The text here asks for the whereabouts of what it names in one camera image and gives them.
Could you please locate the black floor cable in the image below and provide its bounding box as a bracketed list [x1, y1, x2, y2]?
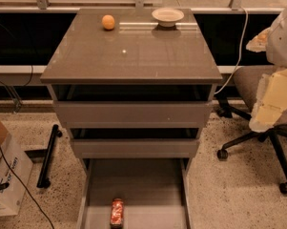
[0, 129, 55, 229]

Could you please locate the grey drawer cabinet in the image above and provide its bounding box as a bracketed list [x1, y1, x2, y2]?
[39, 7, 223, 229]

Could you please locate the orange fruit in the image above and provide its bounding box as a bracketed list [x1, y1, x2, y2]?
[102, 14, 115, 31]

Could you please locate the black metal bar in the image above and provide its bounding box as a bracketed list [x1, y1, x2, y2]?
[37, 124, 62, 188]

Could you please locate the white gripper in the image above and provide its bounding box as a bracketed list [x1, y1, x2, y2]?
[246, 7, 287, 133]

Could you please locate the open bottom grey drawer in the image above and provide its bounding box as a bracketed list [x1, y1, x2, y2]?
[76, 158, 192, 229]

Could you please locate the white hanging cable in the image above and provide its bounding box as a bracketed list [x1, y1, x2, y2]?
[214, 6, 250, 95]

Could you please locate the grey office chair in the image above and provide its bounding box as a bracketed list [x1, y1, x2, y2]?
[216, 66, 287, 195]

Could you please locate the top grey drawer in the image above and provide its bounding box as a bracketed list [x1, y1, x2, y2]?
[53, 101, 212, 128]

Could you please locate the cardboard box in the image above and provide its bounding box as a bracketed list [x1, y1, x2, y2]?
[0, 121, 33, 217]

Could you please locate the middle grey drawer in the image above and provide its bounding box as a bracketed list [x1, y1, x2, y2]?
[71, 139, 199, 158]

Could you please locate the red coke can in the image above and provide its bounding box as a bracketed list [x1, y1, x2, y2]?
[110, 198, 124, 229]

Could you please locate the white ceramic bowl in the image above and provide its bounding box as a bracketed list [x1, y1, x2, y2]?
[152, 8, 184, 28]

